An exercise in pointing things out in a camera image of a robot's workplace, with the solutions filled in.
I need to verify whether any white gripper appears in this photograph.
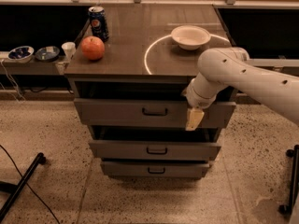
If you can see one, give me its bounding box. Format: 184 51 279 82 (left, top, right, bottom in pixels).
181 77 219 131

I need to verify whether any grey top drawer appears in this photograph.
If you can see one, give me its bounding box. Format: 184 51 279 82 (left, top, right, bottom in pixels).
73 97 237 129

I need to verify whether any grey drawer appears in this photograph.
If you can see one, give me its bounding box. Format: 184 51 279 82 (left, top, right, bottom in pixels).
101 161 209 179
73 97 237 129
89 140 221 161

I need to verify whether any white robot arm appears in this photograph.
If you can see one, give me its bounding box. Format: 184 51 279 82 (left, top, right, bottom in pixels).
183 48 299 131

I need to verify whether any grey drawer cabinet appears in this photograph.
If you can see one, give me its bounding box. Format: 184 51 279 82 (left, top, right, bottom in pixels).
65 5 236 166

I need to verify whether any grey middle drawer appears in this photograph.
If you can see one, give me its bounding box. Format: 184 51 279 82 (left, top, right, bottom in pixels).
89 140 221 161

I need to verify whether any grey bottom drawer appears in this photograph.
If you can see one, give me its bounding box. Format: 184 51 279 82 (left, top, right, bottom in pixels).
101 161 209 179

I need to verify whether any red apple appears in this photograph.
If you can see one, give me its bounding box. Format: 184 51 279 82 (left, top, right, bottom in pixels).
81 36 105 61

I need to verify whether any black stand leg right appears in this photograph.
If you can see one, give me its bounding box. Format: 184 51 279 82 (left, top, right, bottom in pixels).
278 145 299 215

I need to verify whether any black stand leg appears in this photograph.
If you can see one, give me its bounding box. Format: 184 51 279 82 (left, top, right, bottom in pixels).
278 145 299 215
0 153 46 222

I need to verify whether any blue pepsi can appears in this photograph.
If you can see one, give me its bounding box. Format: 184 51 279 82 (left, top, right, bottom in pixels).
88 6 109 42

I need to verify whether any small white paper cup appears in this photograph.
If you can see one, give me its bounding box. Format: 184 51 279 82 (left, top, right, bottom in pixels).
62 42 76 61

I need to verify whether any blue grey shallow bowl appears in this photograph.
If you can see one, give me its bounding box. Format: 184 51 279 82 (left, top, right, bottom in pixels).
35 46 60 62

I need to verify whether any grey side shelf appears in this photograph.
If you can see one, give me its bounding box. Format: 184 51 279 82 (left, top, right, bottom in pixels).
0 56 69 76

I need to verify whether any blue white bowl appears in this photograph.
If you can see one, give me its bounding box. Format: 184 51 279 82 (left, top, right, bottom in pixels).
8 46 34 63

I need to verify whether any black stand leg left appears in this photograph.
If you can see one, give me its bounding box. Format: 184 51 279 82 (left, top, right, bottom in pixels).
0 153 46 222

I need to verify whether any black floor cable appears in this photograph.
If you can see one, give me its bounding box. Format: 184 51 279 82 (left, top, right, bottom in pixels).
0 144 62 224

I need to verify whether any white cable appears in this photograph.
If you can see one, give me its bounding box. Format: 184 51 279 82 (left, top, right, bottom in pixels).
0 59 27 103

